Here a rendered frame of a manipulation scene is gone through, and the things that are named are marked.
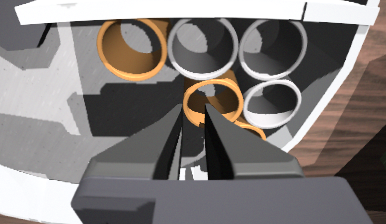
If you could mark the grey round turntable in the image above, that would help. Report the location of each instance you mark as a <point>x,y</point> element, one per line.
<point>60,105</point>

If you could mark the bronze bushing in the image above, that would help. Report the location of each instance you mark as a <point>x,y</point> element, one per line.
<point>125,62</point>
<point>229,103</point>
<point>241,121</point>

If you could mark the grey steel bushing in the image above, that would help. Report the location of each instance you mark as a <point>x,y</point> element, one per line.
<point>206,65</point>
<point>281,58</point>
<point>272,109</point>

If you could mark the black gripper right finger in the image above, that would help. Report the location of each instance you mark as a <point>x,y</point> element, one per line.
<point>234,153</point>

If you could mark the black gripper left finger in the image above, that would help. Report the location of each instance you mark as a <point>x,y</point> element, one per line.
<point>154,151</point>

